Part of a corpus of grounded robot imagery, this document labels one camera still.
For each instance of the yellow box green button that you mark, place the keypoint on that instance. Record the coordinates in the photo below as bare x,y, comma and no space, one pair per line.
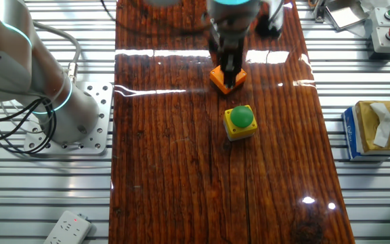
241,117

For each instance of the blue white tissue pack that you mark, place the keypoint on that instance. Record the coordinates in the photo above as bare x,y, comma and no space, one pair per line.
349,135

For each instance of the gold tissue box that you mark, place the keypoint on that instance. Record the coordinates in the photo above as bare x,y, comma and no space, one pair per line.
367,135

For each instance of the silver metal tray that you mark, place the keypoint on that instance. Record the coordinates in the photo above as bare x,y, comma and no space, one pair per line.
342,15

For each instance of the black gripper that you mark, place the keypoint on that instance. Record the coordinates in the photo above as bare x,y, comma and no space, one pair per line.
230,42

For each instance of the grey control box green button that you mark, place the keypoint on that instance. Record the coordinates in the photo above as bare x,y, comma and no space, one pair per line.
383,20

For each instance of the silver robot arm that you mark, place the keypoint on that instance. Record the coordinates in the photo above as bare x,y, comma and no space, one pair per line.
12,67

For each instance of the orange box red button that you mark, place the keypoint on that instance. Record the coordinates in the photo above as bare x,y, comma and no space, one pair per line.
217,78

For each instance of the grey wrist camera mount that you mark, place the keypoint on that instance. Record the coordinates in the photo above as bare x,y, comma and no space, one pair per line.
269,25

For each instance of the white power strip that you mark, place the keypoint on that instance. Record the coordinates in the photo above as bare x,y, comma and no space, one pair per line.
68,230

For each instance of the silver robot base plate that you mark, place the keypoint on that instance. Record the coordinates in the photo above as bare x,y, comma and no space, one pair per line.
102,101

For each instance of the grey control box red button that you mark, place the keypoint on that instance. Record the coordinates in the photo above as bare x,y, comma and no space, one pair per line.
381,42

